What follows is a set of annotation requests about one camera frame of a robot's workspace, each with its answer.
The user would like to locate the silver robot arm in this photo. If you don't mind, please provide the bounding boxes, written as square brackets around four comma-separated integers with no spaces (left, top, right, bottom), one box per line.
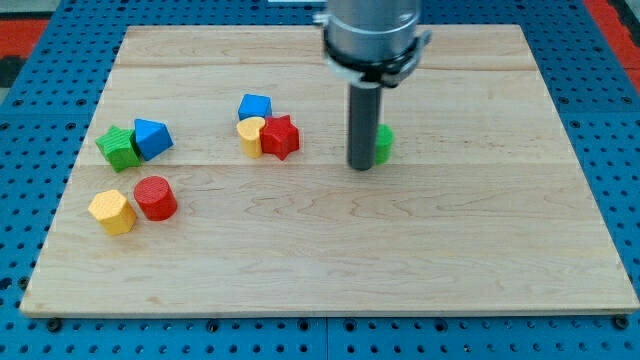
[313,0,432,89]

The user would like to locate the red star block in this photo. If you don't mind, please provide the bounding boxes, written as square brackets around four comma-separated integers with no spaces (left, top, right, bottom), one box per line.
[260,115,300,161]

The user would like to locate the green star block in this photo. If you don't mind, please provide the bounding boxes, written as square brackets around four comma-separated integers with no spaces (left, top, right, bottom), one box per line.
[95,125,141,173]

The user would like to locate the green cylinder block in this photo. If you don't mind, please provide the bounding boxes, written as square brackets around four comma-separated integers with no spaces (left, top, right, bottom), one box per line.
[375,124,395,165]

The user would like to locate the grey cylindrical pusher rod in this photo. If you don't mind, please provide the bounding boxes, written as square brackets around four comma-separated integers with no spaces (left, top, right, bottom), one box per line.
[347,85,382,171]

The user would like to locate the yellow heart block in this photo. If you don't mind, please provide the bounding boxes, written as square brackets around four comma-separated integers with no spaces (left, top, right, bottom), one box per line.
[236,116,266,158]

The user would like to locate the blue cube block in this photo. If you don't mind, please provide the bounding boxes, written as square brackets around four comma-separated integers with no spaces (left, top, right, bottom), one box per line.
[237,94,272,121]

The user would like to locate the red cylinder block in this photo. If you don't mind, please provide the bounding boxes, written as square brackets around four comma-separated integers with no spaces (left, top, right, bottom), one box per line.
[134,176,178,221]

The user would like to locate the wooden board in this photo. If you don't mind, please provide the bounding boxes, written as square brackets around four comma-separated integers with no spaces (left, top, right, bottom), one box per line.
[20,25,639,319]

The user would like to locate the blue triangular block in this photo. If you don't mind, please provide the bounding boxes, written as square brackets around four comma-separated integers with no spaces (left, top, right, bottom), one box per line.
[134,118,173,161]

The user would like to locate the yellow hexagon block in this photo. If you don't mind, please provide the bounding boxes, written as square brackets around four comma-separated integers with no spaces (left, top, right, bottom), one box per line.
[88,190,137,236]

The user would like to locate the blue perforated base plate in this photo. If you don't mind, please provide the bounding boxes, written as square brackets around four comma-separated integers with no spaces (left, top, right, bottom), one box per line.
[1,0,639,359]

